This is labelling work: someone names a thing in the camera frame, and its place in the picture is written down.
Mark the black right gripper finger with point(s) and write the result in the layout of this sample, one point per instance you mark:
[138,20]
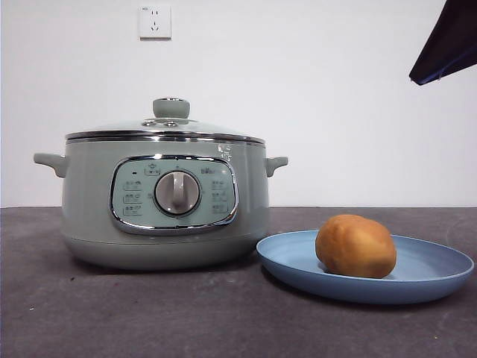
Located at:
[451,44]

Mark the brown potato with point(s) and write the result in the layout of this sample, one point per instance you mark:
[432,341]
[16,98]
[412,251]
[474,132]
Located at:
[354,246]

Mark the glass lid with green knob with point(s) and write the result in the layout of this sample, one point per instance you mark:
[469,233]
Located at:
[170,109]

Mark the blue round plate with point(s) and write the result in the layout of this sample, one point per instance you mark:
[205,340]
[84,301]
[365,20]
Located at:
[283,257]

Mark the pale green electric steamer pot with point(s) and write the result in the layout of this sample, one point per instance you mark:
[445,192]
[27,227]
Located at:
[93,209]

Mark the white wall socket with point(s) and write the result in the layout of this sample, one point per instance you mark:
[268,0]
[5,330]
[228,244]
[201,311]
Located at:
[155,22]

